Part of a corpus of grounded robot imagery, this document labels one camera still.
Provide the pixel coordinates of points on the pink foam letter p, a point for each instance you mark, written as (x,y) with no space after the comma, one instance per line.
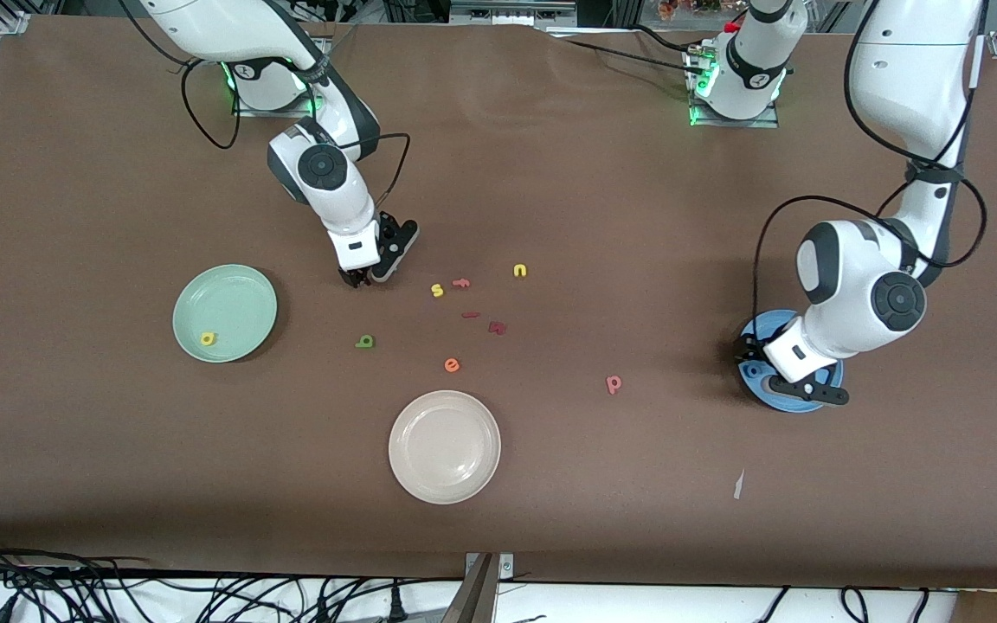
(614,384)

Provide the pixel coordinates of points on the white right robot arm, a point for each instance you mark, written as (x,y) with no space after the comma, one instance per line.
(334,195)

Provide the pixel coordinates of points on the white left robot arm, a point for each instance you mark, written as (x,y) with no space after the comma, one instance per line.
(853,277)

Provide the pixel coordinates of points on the blue plate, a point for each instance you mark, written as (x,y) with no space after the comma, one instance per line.
(797,400)

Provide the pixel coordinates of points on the light green plate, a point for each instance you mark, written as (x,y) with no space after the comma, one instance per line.
(230,307)

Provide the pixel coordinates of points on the small white paper scrap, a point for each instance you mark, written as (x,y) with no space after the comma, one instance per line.
(738,484)

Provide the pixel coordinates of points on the beige plate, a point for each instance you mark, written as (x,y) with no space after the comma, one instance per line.
(445,447)

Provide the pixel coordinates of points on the brown table cover sheet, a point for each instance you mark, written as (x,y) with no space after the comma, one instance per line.
(550,173)

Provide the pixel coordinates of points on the grey background device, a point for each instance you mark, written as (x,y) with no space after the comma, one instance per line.
(507,13)

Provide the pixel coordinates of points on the grey metal beam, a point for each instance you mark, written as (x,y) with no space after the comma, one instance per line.
(472,601)

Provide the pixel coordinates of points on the orange background decoration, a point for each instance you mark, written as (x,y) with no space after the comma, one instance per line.
(689,7)

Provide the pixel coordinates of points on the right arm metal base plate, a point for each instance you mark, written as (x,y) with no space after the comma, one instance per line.
(318,108)

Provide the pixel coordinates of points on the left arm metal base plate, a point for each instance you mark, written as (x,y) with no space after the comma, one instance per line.
(767,122)

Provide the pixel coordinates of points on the metal table clamp bracket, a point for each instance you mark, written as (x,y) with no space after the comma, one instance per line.
(505,567)

